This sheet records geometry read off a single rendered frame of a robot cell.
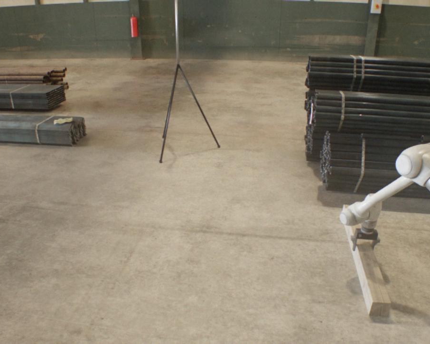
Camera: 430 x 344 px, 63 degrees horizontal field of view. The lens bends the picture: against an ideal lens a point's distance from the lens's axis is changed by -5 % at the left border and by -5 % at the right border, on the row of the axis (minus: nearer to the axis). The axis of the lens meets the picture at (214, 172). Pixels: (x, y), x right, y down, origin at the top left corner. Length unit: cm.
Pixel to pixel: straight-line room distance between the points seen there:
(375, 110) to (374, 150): 31
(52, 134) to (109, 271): 237
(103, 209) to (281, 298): 154
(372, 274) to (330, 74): 181
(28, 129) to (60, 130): 40
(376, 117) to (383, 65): 63
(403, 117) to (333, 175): 69
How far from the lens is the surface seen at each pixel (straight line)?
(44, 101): 581
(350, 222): 218
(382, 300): 213
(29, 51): 1229
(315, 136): 354
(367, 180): 312
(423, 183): 182
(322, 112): 298
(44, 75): 671
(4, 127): 475
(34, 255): 266
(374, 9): 991
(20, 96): 601
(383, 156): 310
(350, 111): 303
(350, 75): 342
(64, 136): 433
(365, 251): 244
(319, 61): 343
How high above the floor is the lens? 149
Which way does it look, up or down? 25 degrees down
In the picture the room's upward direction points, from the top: straight up
